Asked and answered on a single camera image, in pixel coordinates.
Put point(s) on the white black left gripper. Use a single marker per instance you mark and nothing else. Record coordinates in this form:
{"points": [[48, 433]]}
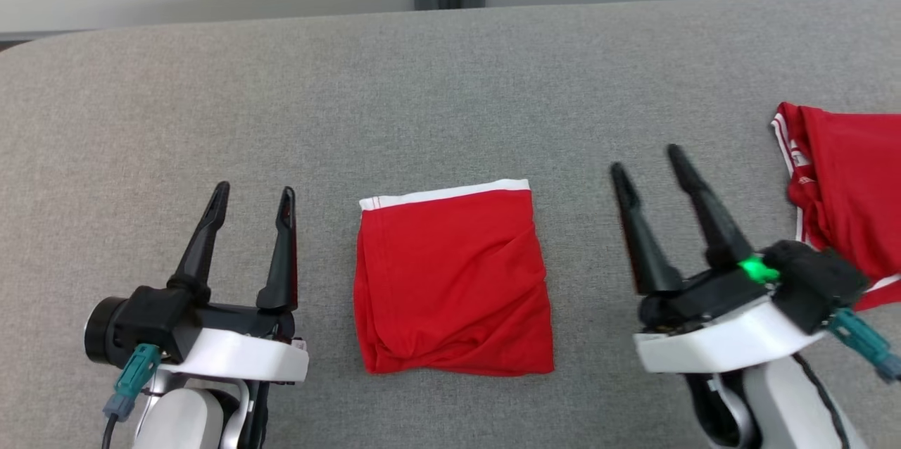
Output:
{"points": [[246, 354]]}

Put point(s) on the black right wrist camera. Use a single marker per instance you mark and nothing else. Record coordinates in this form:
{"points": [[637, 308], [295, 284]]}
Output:
{"points": [[816, 280]]}

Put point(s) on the red basketball jersey white sleeves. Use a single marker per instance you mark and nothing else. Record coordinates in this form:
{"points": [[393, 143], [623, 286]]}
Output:
{"points": [[450, 280]]}

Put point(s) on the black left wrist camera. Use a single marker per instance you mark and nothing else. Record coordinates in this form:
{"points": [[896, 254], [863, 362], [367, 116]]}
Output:
{"points": [[155, 315]]}

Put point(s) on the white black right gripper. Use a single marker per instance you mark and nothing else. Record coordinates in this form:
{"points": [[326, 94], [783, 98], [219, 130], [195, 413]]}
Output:
{"points": [[718, 336]]}

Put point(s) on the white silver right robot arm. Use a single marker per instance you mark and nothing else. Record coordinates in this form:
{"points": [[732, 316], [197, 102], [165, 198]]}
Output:
{"points": [[781, 414]]}

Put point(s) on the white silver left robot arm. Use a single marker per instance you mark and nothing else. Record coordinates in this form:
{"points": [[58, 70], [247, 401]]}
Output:
{"points": [[183, 421]]}

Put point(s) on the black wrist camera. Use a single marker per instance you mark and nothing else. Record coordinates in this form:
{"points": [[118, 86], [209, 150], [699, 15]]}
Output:
{"points": [[816, 280], [155, 315]]}

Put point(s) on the plain red garment white trim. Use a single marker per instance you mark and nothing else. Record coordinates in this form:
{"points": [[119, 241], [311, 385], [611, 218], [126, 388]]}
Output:
{"points": [[852, 188]]}

